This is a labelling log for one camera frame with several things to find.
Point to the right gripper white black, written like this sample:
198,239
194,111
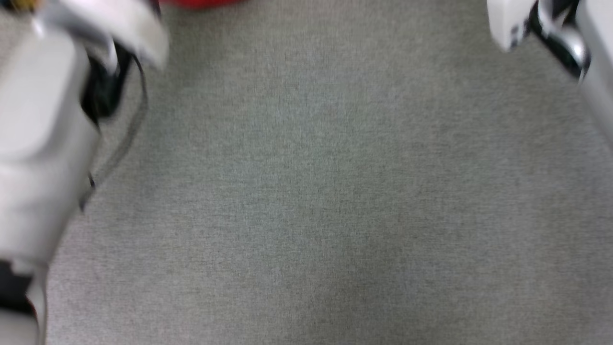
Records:
510,21

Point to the red and white garment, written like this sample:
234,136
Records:
201,3

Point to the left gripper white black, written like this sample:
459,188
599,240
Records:
110,21

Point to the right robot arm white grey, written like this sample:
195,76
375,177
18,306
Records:
596,57

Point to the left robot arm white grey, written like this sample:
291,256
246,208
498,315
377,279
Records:
43,143

